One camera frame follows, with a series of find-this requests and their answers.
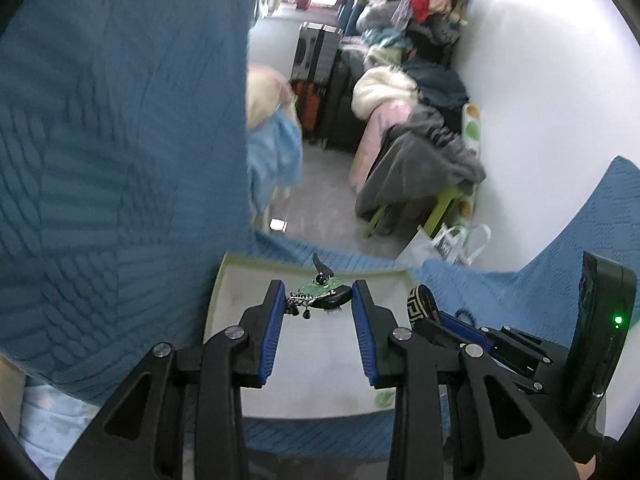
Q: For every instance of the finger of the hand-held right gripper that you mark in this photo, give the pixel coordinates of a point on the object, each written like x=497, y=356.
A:
x=462, y=330

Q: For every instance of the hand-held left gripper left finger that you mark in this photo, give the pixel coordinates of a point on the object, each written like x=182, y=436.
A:
x=270, y=332

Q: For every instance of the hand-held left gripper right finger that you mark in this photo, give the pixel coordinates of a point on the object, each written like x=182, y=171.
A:
x=363, y=335

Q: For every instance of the black gold patterned bangle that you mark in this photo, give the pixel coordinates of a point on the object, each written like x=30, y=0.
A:
x=422, y=305

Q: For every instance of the white box with green rim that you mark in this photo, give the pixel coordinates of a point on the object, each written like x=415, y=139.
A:
x=310, y=360

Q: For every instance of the white tote bag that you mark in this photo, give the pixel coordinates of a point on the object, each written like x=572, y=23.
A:
x=440, y=245

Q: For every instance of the green stool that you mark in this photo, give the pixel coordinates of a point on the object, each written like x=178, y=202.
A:
x=436, y=210

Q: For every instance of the light blue blanket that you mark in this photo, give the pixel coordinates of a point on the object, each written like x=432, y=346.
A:
x=272, y=160

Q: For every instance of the grey fleece blanket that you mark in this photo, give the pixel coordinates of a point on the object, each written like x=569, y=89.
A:
x=420, y=160

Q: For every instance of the white board with coloured dots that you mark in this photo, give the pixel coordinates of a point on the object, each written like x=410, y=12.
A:
x=471, y=130

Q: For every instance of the pink quilt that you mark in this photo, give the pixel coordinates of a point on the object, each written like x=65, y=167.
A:
x=375, y=135

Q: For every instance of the blue textured sofa cover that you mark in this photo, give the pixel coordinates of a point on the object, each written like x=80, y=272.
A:
x=125, y=160

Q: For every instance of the red suitcase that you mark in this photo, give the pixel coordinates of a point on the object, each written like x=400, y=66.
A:
x=307, y=105

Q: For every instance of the black suitcase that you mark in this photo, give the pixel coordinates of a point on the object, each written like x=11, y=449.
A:
x=342, y=105

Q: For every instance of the cream pillow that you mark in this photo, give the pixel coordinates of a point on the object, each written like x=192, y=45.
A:
x=262, y=95

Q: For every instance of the pale printed cloth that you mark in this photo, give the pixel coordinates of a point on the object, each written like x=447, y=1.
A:
x=45, y=410

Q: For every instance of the cream duvet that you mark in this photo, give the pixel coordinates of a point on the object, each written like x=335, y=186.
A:
x=380, y=90

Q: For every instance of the dark clothes pile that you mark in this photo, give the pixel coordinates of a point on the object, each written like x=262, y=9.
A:
x=435, y=80

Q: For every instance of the grey suitcase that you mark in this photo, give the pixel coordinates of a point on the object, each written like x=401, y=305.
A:
x=315, y=50

